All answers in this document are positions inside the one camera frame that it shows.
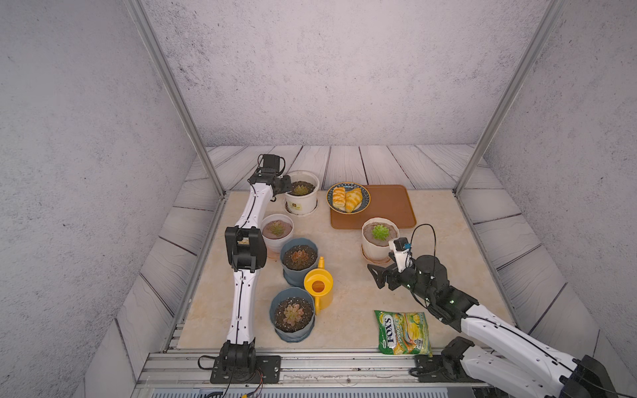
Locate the large white pot dark soil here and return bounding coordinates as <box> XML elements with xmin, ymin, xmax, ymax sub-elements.
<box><xmin>285</xmin><ymin>170</ymin><xmax>320</xmax><ymax>216</ymax></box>

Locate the blue pot red succulent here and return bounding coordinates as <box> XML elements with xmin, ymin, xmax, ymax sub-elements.
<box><xmin>280</xmin><ymin>238</ymin><xmax>319</xmax><ymax>288</ymax></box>

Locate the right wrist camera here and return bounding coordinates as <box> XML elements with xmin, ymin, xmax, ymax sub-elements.
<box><xmin>389</xmin><ymin>237</ymin><xmax>412</xmax><ymax>273</ymax></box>

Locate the striped bread roll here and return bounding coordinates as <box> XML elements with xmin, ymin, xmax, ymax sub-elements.
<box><xmin>332</xmin><ymin>187</ymin><xmax>346</xmax><ymax>211</ymax></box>
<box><xmin>345</xmin><ymin>187</ymin><xmax>363</xmax><ymax>213</ymax></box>

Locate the right aluminium frame post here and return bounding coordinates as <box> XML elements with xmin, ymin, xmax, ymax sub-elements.
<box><xmin>453</xmin><ymin>0</ymin><xmax>566</xmax><ymax>198</ymax></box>

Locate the beige saucer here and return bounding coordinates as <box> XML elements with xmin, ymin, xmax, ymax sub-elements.
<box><xmin>361</xmin><ymin>246</ymin><xmax>393</xmax><ymax>266</ymax></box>

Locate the right striped bread roll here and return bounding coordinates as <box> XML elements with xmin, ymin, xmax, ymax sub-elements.
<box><xmin>345</xmin><ymin>187</ymin><xmax>363</xmax><ymax>213</ymax></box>

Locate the left aluminium frame post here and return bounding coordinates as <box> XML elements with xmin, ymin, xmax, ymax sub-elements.
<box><xmin>124</xmin><ymin>0</ymin><xmax>226</xmax><ymax>197</ymax></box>

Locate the pink saucer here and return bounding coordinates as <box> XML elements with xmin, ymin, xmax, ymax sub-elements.
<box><xmin>257</xmin><ymin>245</ymin><xmax>280</xmax><ymax>261</ymax></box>

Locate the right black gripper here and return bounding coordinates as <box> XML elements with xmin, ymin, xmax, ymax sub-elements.
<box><xmin>367</xmin><ymin>251</ymin><xmax>435</xmax><ymax>307</ymax></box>

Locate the brown wooden tray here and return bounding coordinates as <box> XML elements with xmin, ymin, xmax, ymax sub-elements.
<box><xmin>330</xmin><ymin>185</ymin><xmax>416</xmax><ymax>230</ymax></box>

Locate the white pot pink-green succulent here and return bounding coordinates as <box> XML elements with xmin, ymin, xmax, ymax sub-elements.
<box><xmin>260</xmin><ymin>214</ymin><xmax>294</xmax><ymax>253</ymax></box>

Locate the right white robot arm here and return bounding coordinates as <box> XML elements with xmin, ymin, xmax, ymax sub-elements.
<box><xmin>368</xmin><ymin>255</ymin><xmax>621</xmax><ymax>397</ymax></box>

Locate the yellow watering can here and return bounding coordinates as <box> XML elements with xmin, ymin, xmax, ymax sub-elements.
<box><xmin>304</xmin><ymin>256</ymin><xmax>334</xmax><ymax>314</ymax></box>

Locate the blue pot pink succulent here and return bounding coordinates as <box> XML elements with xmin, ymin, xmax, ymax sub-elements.
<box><xmin>270</xmin><ymin>287</ymin><xmax>315</xmax><ymax>343</ymax></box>

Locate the aluminium frame post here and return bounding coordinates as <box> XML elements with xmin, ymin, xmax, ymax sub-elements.
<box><xmin>124</xmin><ymin>0</ymin><xmax>226</xmax><ymax>197</ymax></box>
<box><xmin>453</xmin><ymin>0</ymin><xmax>566</xmax><ymax>198</ymax></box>

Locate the front aluminium rail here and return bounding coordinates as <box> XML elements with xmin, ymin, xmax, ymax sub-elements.
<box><xmin>132</xmin><ymin>350</ymin><xmax>513</xmax><ymax>397</ymax></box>

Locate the white pot bright green succulent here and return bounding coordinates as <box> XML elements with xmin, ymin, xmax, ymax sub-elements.
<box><xmin>362</xmin><ymin>217</ymin><xmax>399</xmax><ymax>260</ymax></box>

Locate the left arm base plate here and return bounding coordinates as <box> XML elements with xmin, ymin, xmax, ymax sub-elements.
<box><xmin>210</xmin><ymin>355</ymin><xmax>281</xmax><ymax>385</ymax></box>

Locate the green Fox's candy bag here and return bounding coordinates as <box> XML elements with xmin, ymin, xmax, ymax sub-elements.
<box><xmin>374</xmin><ymin>310</ymin><xmax>431</xmax><ymax>355</ymax></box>

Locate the blue patterned plate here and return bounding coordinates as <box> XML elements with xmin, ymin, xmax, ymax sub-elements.
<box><xmin>326</xmin><ymin>182</ymin><xmax>371</xmax><ymax>215</ymax></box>

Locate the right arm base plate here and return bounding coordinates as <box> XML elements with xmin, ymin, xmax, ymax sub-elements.
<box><xmin>409</xmin><ymin>355</ymin><xmax>482</xmax><ymax>383</ymax></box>

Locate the left striped bread roll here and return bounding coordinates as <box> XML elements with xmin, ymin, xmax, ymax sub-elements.
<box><xmin>332</xmin><ymin>187</ymin><xmax>346</xmax><ymax>211</ymax></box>

